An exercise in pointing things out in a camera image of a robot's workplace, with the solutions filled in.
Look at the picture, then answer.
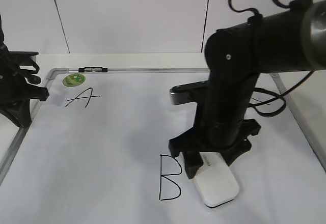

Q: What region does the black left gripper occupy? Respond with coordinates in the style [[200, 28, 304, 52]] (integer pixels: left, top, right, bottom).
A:
[[1, 76, 49, 128]]

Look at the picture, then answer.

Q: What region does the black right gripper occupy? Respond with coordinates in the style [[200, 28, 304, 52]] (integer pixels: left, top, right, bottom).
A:
[[169, 119, 261, 179]]

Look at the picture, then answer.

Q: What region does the white whiteboard eraser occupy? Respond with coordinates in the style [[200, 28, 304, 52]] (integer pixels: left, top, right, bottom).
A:
[[181, 152, 240, 208]]

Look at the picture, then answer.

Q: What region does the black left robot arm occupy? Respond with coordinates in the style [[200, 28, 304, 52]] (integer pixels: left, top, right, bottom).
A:
[[1, 31, 49, 128]]

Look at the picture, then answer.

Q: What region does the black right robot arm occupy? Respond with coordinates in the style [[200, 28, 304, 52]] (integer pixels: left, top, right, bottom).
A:
[[169, 0, 325, 179]]

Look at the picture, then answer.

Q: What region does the green round magnet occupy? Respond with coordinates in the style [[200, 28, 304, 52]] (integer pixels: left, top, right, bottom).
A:
[[62, 73, 86, 87]]

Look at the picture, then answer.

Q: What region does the black silver marker pen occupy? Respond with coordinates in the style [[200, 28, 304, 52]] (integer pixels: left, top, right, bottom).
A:
[[78, 67, 108, 73]]

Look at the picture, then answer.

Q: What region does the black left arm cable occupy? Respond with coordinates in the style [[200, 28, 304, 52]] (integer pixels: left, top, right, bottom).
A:
[[0, 44, 42, 85]]

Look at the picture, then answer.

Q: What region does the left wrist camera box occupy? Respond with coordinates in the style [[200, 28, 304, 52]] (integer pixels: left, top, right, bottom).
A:
[[9, 51, 39, 69]]

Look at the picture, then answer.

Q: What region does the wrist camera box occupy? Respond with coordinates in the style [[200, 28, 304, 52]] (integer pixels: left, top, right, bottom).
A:
[[169, 80, 208, 105], [9, 51, 39, 69]]

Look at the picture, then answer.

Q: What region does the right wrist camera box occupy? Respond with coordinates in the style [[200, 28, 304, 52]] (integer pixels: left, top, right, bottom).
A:
[[169, 80, 208, 105]]

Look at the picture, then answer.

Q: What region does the whiteboard with grey frame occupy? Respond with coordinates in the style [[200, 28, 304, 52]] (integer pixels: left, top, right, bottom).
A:
[[1, 72, 325, 223]]

